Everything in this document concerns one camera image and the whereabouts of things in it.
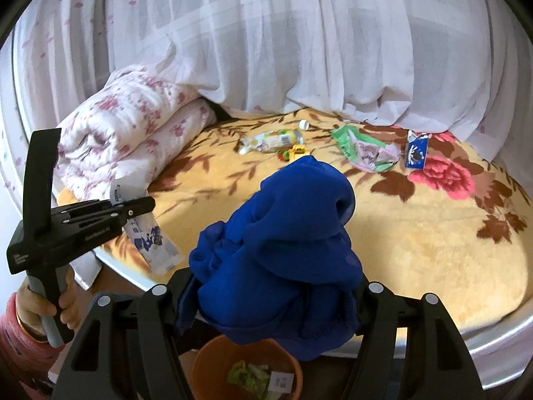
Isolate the lime green wrapper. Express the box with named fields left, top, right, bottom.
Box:
left=226, top=360, right=271, bottom=399

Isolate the small white cardboard box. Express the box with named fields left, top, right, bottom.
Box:
left=267, top=371, right=294, bottom=394

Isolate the blue cloth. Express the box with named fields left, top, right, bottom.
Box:
left=189, top=156, right=363, bottom=360

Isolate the pink sleeve left forearm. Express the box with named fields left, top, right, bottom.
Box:
left=1, top=293, right=63, bottom=399

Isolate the orange trash bucket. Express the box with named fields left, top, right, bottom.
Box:
left=191, top=336, right=302, bottom=399

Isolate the left hand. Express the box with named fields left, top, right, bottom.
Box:
left=15, top=267, right=80, bottom=340

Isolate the folded pink floral quilt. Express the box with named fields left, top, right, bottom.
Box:
left=55, top=65, right=217, bottom=200

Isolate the yellow floral plush blanket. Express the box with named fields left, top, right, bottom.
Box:
left=58, top=101, right=532, bottom=336

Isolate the yellow toy vehicle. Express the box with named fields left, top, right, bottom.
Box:
left=277, top=144, right=311, bottom=163

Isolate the white bottle cap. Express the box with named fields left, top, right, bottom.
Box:
left=298, top=119, right=310, bottom=131

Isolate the green snack bag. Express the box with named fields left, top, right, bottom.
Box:
left=331, top=125, right=401, bottom=173

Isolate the blue snack wrapper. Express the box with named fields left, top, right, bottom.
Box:
left=405, top=130, right=429, bottom=170

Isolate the white sheer curtain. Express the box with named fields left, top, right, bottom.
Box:
left=1, top=0, right=532, bottom=201

